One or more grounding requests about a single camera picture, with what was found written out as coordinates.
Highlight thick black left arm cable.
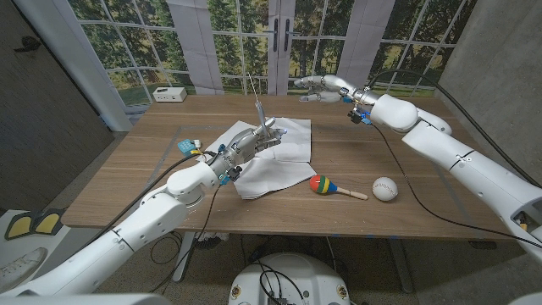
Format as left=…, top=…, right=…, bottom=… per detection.
left=78, top=150, right=217, bottom=255

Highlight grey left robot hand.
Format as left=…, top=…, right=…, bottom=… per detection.
left=209, top=117, right=288, bottom=179

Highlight black floor cable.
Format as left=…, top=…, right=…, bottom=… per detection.
left=147, top=232, right=183, bottom=268

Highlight white table leg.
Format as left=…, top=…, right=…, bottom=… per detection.
left=172, top=231, right=196, bottom=283

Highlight yellow and black pad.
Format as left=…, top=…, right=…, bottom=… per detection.
left=3, top=211, right=37, bottom=241
left=33, top=208, right=64, bottom=236

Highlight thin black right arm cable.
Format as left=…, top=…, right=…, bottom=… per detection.
left=372, top=125, right=542, bottom=251

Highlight grey table leg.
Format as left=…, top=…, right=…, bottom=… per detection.
left=388, top=237, right=414, bottom=294

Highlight white pillar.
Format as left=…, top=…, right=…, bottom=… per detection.
left=14, top=0, right=135, bottom=132

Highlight grey scissors with orange handles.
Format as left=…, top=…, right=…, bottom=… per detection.
left=247, top=74, right=273, bottom=137

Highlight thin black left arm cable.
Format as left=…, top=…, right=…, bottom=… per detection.
left=150, top=184, right=221, bottom=294

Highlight colourful wooden maraca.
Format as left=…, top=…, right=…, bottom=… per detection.
left=308, top=174, right=369, bottom=201

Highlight teal toy padlock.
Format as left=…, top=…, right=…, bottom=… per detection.
left=176, top=138, right=202, bottom=157

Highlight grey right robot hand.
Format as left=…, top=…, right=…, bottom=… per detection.
left=294, top=75, right=381, bottom=107

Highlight printed window backdrop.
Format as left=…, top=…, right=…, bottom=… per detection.
left=67, top=0, right=478, bottom=107

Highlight white power strip box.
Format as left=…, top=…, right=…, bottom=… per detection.
left=152, top=86, right=188, bottom=103

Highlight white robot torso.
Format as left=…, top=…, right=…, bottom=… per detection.
left=228, top=252, right=351, bottom=305

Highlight white baseball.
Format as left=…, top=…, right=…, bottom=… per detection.
left=372, top=176, right=399, bottom=202

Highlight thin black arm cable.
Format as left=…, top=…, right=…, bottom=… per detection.
left=150, top=184, right=221, bottom=294
left=372, top=125, right=542, bottom=251

